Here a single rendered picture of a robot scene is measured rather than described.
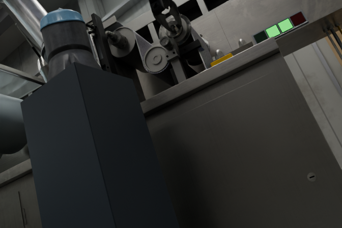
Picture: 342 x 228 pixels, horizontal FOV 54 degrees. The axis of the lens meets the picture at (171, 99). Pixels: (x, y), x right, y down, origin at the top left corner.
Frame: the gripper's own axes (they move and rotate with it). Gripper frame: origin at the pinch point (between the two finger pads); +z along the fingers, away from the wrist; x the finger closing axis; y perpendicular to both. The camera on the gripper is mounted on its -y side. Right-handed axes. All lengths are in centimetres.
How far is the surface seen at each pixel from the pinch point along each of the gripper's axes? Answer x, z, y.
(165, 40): 4.7, 0.4, -7.6
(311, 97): -54, 214, 196
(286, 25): -41, 31, 19
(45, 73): 74, -6, 21
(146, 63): 18.3, 7.4, -1.7
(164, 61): 10.7, 9.3, -4.1
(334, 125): -61, 237, 166
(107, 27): 29.7, -10.8, 15.2
